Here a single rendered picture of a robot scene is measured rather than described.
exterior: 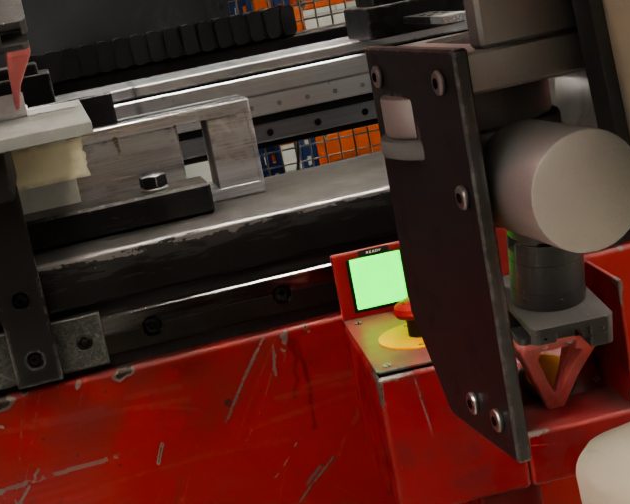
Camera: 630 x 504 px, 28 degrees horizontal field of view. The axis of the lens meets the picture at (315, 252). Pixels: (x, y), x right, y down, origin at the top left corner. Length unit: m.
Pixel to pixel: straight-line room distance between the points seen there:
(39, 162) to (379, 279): 0.35
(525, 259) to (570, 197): 0.51
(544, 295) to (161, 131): 0.45
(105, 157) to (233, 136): 0.13
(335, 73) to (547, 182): 1.10
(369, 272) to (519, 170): 0.65
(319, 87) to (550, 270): 0.64
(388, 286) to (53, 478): 0.35
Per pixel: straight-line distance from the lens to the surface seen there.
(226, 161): 1.24
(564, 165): 0.44
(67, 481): 1.18
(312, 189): 1.21
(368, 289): 1.09
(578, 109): 0.92
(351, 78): 1.54
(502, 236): 1.11
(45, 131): 0.98
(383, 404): 0.96
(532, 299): 0.96
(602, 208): 0.45
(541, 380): 1.01
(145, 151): 1.23
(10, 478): 1.18
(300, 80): 1.52
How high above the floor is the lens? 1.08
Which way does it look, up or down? 13 degrees down
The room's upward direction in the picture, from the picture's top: 11 degrees counter-clockwise
